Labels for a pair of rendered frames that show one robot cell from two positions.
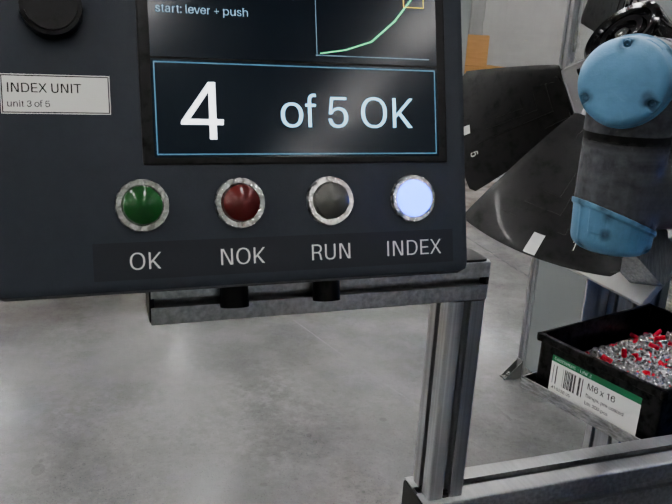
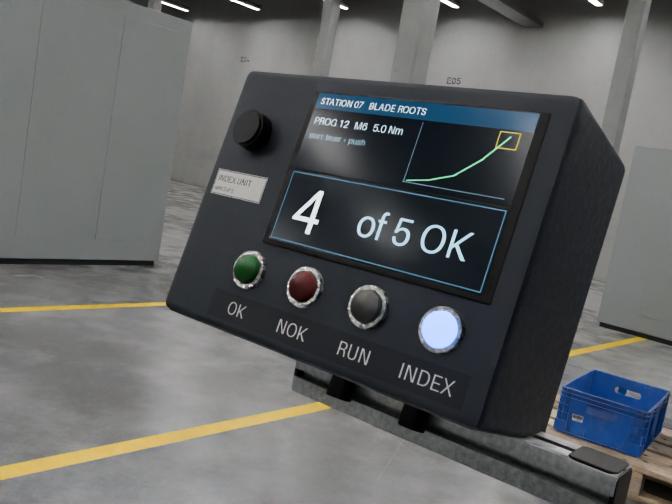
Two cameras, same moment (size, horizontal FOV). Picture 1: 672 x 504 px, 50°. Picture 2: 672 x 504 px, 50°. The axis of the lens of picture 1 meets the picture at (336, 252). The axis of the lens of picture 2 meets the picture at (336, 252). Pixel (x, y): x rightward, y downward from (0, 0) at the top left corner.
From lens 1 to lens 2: 0.36 m
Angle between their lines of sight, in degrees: 56
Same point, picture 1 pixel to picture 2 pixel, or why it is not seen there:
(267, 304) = (372, 412)
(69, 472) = not seen: outside the picture
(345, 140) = (399, 258)
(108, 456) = not seen: outside the picture
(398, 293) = (494, 462)
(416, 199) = (432, 328)
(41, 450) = not seen: outside the picture
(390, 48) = (469, 183)
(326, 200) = (355, 302)
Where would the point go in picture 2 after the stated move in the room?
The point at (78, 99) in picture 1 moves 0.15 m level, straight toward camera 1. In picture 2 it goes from (247, 190) to (52, 168)
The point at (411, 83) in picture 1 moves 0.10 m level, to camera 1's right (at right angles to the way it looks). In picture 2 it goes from (478, 219) to (634, 253)
